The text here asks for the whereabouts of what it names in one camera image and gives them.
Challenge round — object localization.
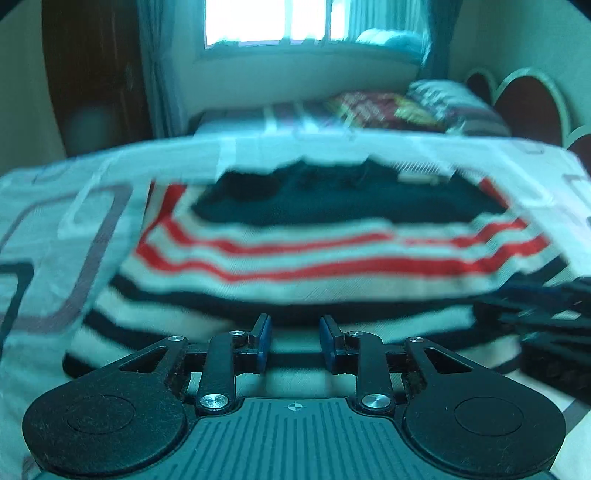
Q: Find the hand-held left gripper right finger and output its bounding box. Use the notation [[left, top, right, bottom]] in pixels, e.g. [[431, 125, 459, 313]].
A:
[[318, 314, 474, 417]]

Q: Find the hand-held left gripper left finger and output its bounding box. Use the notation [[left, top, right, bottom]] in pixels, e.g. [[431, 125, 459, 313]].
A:
[[119, 313, 273, 417]]

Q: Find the striped grey pillow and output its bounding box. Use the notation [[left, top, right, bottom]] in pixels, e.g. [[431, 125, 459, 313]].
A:
[[406, 79, 512, 137]]

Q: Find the patterned white bed sheet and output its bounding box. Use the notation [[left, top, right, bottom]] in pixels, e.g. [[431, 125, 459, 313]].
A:
[[0, 129, 591, 480]]

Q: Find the striped knit sweater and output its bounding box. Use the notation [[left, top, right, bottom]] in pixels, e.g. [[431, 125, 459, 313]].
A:
[[62, 156, 570, 380]]

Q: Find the window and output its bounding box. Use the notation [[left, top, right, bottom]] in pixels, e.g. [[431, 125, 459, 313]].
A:
[[201, 0, 365, 51]]

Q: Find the blue curtain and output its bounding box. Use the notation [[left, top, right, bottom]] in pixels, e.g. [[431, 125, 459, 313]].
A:
[[137, 0, 204, 139], [422, 0, 462, 84]]

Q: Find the light blue folded towel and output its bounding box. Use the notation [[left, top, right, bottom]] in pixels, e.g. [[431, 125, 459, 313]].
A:
[[355, 28, 428, 56]]

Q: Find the brown wooden door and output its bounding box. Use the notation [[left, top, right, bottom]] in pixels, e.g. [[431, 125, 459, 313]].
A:
[[41, 0, 155, 158]]

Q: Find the red scalloped headboard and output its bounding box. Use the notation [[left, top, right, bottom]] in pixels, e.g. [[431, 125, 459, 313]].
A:
[[462, 67, 591, 153]]

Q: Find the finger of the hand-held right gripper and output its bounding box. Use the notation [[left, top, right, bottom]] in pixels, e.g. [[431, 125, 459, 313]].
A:
[[480, 276, 591, 344]]

